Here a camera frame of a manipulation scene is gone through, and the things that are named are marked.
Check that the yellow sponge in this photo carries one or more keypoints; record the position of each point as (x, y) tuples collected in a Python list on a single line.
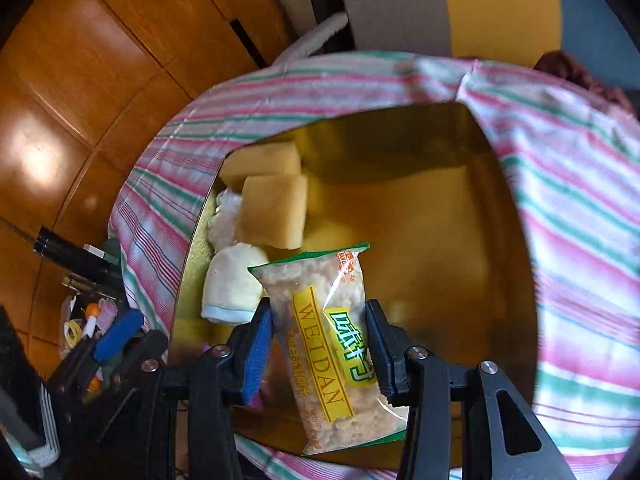
[(273, 211), (259, 160)]

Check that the purple snack packet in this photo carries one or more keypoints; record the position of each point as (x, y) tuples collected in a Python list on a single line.
[(230, 371)]

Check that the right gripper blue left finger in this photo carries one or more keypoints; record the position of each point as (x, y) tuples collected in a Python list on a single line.
[(256, 349)]

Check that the dark red garment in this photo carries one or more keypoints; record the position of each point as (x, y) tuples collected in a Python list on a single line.
[(560, 64)]

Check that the striped bed sheet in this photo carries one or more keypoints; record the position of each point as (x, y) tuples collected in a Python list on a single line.
[(572, 163)]

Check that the yellow sponge in box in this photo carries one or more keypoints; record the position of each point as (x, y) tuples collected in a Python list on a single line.
[(259, 160)]

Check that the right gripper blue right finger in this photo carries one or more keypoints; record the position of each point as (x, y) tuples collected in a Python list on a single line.
[(388, 345)]

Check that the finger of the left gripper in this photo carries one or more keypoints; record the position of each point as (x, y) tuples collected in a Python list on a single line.
[(120, 332), (149, 346)]

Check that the grey yellow blue armchair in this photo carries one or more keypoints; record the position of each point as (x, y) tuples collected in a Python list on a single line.
[(602, 35)]

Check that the Weidan cracker pack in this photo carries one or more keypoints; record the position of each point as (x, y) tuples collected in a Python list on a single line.
[(318, 308)]

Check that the wooden wardrobe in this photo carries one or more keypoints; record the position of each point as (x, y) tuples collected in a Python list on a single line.
[(85, 85)]

